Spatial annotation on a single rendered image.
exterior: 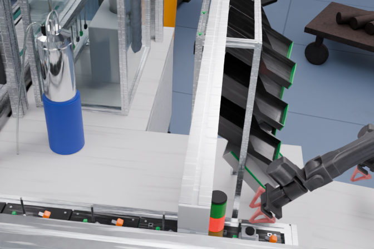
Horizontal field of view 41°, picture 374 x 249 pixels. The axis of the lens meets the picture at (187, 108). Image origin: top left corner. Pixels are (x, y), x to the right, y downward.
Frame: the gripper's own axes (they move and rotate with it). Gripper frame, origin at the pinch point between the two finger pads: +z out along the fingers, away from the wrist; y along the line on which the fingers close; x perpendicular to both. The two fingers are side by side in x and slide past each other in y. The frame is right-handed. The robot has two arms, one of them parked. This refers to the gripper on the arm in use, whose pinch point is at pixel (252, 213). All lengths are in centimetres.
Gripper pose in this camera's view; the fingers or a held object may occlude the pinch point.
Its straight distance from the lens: 161.2
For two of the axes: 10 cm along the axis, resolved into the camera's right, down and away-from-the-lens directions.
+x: 7.3, 6.0, 3.4
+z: -6.8, 5.4, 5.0
